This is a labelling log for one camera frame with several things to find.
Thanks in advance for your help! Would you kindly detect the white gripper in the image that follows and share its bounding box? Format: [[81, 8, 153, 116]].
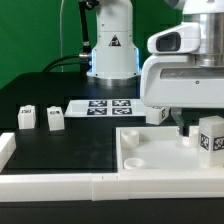
[[140, 22, 224, 135]]

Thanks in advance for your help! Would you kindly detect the white square tabletop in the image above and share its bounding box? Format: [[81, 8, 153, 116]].
[[116, 126, 224, 171]]

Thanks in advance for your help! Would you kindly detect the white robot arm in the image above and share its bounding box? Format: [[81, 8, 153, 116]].
[[87, 0, 224, 120]]

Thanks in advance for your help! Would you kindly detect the white marker base plate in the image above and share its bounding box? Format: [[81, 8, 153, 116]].
[[65, 99, 146, 117]]

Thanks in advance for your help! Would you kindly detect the white front fence wall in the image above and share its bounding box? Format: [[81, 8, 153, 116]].
[[0, 171, 224, 202]]

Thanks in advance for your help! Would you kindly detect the white fence wall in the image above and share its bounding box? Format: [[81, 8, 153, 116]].
[[0, 171, 224, 202], [0, 133, 16, 172]]

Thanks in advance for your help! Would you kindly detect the black cable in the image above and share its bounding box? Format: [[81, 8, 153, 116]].
[[41, 54, 92, 73]]

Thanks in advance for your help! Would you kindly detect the grey thin cable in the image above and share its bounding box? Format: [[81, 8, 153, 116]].
[[59, 0, 66, 73]]

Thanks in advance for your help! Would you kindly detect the white left fence wall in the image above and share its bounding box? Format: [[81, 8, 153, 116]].
[[0, 133, 16, 172]]

